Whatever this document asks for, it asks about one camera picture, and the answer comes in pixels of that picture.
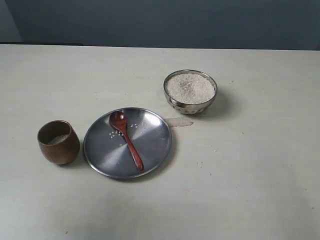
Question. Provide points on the red wooden spoon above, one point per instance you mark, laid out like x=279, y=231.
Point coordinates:
x=118, y=120

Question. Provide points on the round steel plate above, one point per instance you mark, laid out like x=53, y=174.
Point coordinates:
x=107, y=152

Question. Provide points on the brown wooden cup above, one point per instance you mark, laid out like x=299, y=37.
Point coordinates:
x=58, y=142

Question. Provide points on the steel bowl of rice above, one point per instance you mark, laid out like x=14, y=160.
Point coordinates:
x=189, y=91

